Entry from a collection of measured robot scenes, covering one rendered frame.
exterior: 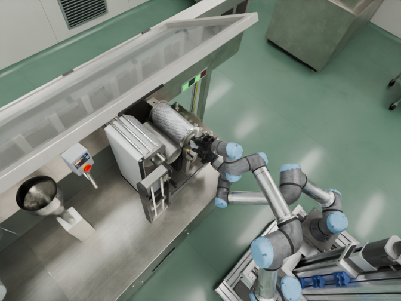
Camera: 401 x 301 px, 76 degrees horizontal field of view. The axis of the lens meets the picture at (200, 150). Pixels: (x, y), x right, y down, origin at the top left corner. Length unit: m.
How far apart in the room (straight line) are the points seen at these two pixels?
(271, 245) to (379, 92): 3.62
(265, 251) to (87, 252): 0.98
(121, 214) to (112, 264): 0.28
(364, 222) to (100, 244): 2.56
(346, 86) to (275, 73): 1.03
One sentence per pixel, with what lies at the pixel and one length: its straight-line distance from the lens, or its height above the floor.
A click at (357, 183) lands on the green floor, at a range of 3.38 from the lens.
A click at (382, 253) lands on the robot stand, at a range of 1.29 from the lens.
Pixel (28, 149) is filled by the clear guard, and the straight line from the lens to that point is 0.76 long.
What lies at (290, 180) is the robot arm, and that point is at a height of 1.26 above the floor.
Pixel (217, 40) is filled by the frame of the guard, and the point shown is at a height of 1.94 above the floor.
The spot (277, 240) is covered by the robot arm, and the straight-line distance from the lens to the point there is 1.18.
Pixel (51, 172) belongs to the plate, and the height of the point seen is 1.24.
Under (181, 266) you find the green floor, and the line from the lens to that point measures 2.50.
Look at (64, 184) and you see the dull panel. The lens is 1.63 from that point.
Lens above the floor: 2.48
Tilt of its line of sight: 60 degrees down
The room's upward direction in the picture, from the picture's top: 12 degrees clockwise
